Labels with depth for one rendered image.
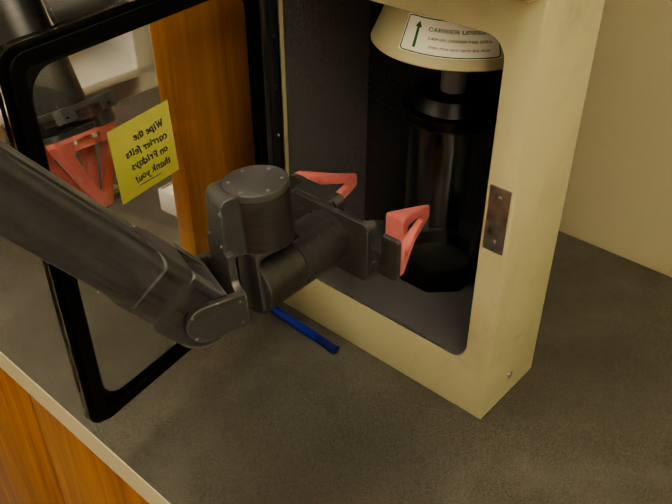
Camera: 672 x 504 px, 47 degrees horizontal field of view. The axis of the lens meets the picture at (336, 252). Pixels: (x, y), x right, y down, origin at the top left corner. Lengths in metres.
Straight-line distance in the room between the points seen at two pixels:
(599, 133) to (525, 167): 0.46
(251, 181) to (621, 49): 0.61
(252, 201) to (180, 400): 0.35
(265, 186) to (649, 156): 0.64
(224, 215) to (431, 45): 0.25
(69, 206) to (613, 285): 0.77
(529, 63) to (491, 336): 0.29
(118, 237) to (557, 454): 0.52
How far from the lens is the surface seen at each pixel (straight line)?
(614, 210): 1.20
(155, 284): 0.63
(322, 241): 0.72
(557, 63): 0.70
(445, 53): 0.74
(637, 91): 1.12
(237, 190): 0.65
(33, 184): 0.58
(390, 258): 0.74
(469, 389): 0.88
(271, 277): 0.68
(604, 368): 1.00
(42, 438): 1.23
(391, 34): 0.77
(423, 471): 0.84
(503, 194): 0.72
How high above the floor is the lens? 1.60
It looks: 36 degrees down
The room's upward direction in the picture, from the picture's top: straight up
